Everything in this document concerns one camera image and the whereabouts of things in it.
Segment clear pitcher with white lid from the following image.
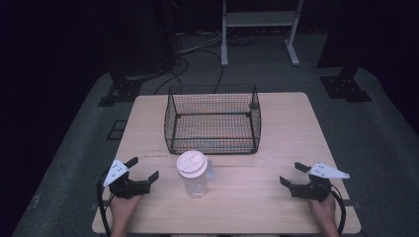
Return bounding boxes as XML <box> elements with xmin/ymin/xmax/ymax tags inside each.
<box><xmin>176</xmin><ymin>150</ymin><xmax>214</xmax><ymax>198</ymax></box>

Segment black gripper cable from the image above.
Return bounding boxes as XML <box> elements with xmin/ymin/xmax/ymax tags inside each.
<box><xmin>330</xmin><ymin>186</ymin><xmax>347</xmax><ymax>235</ymax></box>
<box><xmin>96</xmin><ymin>169</ymin><xmax>116</xmax><ymax>237</ymax></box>

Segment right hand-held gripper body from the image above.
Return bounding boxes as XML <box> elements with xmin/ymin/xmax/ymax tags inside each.
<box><xmin>290</xmin><ymin>162</ymin><xmax>351</xmax><ymax>202</ymax></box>

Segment black floor cable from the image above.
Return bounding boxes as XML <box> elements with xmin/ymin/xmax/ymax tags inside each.
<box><xmin>152</xmin><ymin>55</ymin><xmax>191</xmax><ymax>97</ymax></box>
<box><xmin>184</xmin><ymin>48</ymin><xmax>225</xmax><ymax>95</ymax></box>

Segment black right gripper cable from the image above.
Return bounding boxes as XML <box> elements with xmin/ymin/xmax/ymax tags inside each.
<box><xmin>330</xmin><ymin>186</ymin><xmax>347</xmax><ymax>235</ymax></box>

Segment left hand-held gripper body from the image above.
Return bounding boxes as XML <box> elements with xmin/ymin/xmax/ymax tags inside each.
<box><xmin>103</xmin><ymin>158</ymin><xmax>152</xmax><ymax>200</ymax></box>

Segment black stand base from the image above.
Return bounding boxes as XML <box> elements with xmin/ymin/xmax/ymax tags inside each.
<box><xmin>97</xmin><ymin>63</ymin><xmax>143</xmax><ymax>108</ymax></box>
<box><xmin>316</xmin><ymin>62</ymin><xmax>374</xmax><ymax>104</ymax></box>

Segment person's right hand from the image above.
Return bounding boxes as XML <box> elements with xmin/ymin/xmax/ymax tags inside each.
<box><xmin>308</xmin><ymin>195</ymin><xmax>338</xmax><ymax>222</ymax></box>

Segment white floor cables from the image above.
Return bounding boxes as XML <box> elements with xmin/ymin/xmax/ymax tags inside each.
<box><xmin>177</xmin><ymin>30</ymin><xmax>235</xmax><ymax>56</ymax></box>

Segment white metal stand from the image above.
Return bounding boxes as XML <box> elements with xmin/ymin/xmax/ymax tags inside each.
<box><xmin>220</xmin><ymin>0</ymin><xmax>304</xmax><ymax>68</ymax></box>

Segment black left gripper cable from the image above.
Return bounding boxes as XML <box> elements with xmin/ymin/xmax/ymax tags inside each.
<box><xmin>96</xmin><ymin>169</ymin><xmax>116</xmax><ymax>237</ymax></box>

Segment black wire mesh basket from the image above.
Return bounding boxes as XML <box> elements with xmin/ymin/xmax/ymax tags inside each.
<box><xmin>163</xmin><ymin>83</ymin><xmax>263</xmax><ymax>156</ymax></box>

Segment person's left hand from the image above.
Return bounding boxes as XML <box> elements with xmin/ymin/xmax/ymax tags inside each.
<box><xmin>109</xmin><ymin>195</ymin><xmax>143</xmax><ymax>220</ymax></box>

